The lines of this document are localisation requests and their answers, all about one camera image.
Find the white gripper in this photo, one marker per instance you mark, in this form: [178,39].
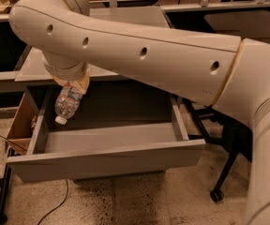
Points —
[67,73]

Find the clear plastic water bottle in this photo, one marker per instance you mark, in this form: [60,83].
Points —
[67,103]

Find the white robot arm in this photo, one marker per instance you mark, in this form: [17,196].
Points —
[230,73]

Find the grey open top drawer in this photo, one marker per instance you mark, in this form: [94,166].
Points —
[120,128]

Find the brown cardboard box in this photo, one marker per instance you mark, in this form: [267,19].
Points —
[22,127]

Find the black table leg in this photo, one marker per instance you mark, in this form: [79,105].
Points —
[4,184]

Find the black office chair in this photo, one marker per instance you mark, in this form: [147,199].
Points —
[235,138]

